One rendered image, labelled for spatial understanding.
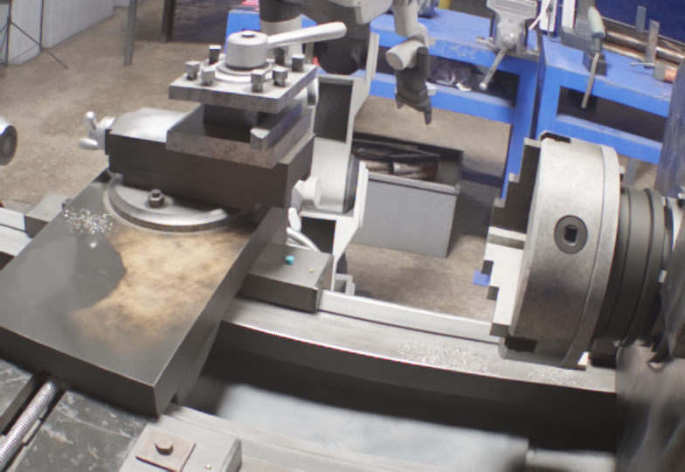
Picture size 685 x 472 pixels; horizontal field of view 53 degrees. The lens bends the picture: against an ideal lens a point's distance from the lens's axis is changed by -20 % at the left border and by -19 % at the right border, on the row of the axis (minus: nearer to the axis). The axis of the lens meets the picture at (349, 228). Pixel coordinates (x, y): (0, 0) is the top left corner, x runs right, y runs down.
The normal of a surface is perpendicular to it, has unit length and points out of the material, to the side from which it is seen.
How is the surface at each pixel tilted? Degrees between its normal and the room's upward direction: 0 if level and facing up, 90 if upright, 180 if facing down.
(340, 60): 121
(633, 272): 66
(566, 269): 70
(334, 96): 75
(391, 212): 90
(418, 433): 3
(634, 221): 29
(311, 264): 0
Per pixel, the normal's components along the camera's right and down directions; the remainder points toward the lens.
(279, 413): -0.18, -0.88
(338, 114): -0.04, 0.23
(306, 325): 0.10, -0.87
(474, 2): -0.22, 0.45
